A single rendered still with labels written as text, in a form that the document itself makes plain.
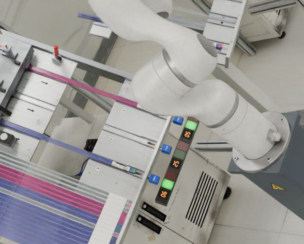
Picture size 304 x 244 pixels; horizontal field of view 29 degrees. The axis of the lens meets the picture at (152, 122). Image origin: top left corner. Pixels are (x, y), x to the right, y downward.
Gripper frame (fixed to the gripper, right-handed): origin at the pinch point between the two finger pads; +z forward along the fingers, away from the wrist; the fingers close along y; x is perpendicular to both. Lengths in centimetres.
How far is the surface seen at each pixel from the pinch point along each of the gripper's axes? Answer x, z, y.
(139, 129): 8.0, 13.4, 30.0
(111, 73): -7.7, 13.6, 12.9
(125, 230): 14, 14, 64
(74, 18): -65, 179, -107
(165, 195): 23, 14, 49
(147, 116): 9.2, 12.9, 24.7
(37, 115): -26.2, 18.1, 34.8
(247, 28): 39, 73, -67
